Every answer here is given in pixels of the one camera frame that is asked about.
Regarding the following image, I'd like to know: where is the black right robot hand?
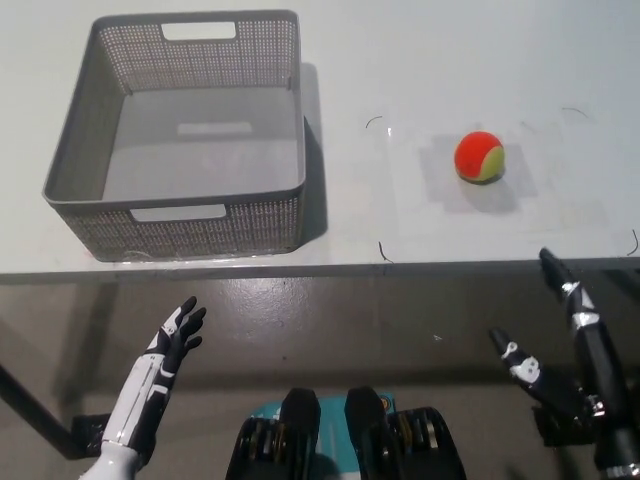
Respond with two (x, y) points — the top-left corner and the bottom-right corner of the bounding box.
(488, 248), (640, 472)

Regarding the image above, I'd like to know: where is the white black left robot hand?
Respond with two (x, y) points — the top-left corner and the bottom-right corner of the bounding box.
(102, 294), (208, 457)

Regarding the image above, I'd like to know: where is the orange and yellow tennis ball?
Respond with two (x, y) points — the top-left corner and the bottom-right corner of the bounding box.
(453, 130), (505, 185)

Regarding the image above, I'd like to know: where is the black table leg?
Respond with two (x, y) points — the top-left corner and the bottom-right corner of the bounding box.
(0, 362), (76, 461)

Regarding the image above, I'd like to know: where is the grey perforated plastic basket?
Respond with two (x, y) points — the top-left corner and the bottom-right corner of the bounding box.
(42, 8), (307, 262)

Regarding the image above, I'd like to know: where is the black robot torso teal top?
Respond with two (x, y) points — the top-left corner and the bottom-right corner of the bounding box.
(224, 385), (469, 480)

